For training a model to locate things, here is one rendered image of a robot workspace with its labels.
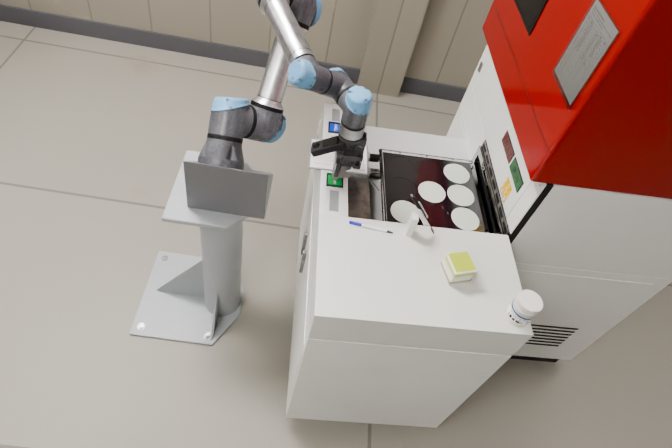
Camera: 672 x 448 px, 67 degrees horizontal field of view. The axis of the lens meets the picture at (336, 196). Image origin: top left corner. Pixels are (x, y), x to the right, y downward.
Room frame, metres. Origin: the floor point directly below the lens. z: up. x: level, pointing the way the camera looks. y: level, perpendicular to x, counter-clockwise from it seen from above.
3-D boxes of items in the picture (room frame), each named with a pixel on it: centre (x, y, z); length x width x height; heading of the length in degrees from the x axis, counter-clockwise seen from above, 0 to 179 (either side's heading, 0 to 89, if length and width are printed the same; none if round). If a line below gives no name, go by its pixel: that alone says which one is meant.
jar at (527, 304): (0.80, -0.59, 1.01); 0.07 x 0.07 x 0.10
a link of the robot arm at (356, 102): (1.15, 0.01, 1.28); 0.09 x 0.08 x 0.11; 38
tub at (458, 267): (0.90, -0.40, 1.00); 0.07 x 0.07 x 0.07; 25
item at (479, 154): (1.32, -0.53, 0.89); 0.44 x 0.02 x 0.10; 10
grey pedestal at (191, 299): (1.10, 0.50, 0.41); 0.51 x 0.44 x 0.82; 97
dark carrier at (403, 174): (1.27, -0.33, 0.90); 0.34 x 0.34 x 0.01; 10
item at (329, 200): (1.27, 0.04, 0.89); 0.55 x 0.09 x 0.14; 10
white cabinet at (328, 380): (1.18, -0.24, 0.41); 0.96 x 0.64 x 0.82; 10
